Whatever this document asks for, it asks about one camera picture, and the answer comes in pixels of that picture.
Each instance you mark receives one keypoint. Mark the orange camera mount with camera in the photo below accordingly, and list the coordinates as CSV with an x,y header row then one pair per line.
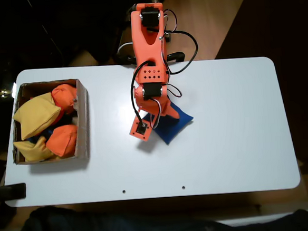
x,y
140,129

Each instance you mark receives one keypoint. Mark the orange bean bag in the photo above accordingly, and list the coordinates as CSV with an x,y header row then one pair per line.
x,y
64,98
63,140

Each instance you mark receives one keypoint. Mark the red bean bag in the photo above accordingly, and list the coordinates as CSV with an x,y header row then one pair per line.
x,y
60,115

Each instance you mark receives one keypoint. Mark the large yellow bean bag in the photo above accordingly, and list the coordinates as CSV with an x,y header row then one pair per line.
x,y
35,116

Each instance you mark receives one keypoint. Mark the dark navy fabric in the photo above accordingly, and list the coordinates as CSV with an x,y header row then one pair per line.
x,y
98,230

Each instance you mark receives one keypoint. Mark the small yellow bean bag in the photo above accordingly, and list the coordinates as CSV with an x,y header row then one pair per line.
x,y
32,151

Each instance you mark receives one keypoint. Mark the cardboard box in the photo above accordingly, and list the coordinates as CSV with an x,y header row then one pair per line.
x,y
81,120

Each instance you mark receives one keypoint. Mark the black table clamp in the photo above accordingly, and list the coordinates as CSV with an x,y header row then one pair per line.
x,y
14,191

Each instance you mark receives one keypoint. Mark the dark blue bean bag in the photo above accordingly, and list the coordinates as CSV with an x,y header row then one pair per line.
x,y
48,132

